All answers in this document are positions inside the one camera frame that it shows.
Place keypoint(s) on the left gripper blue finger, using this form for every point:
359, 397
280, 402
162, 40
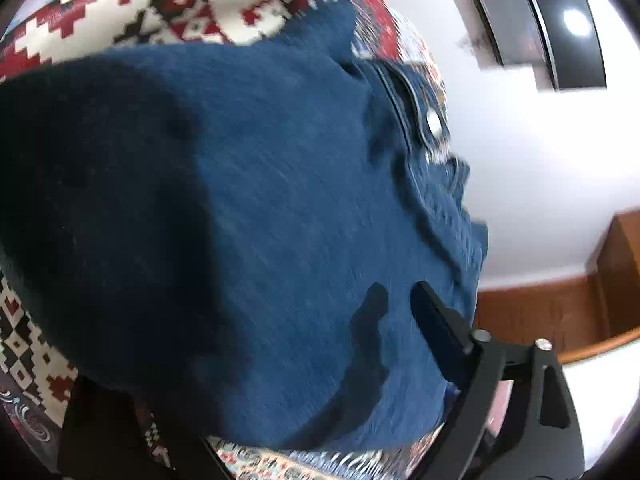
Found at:
445, 332

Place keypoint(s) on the blue denim jacket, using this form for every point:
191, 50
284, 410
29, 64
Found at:
235, 232

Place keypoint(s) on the patchwork patterned bedspread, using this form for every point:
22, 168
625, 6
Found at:
35, 378

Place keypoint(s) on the wall mounted dark screen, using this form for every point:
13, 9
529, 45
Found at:
512, 31

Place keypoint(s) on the black curved wall lamp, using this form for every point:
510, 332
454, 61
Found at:
572, 43

